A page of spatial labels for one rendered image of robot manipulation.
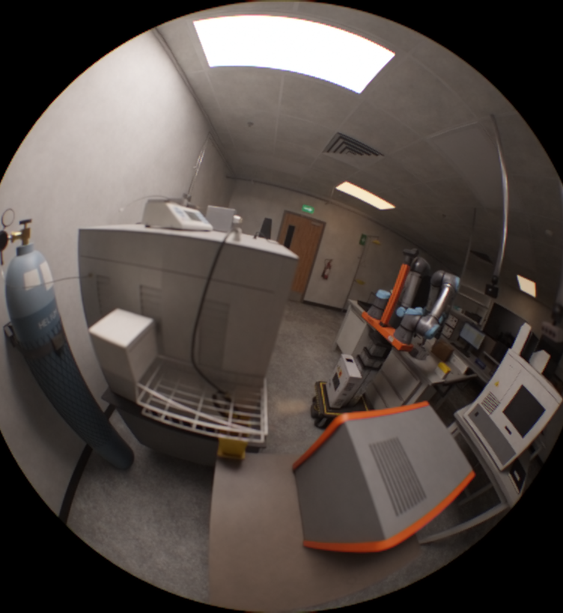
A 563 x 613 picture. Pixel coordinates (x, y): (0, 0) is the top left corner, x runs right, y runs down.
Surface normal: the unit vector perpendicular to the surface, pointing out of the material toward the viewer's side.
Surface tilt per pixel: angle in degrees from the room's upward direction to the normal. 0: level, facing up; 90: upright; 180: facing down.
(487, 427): 90
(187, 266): 90
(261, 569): 0
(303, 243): 90
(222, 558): 0
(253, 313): 90
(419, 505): 0
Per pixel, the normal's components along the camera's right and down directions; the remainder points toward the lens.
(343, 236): 0.07, 0.38
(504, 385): -0.97, -0.20
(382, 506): 0.25, -0.90
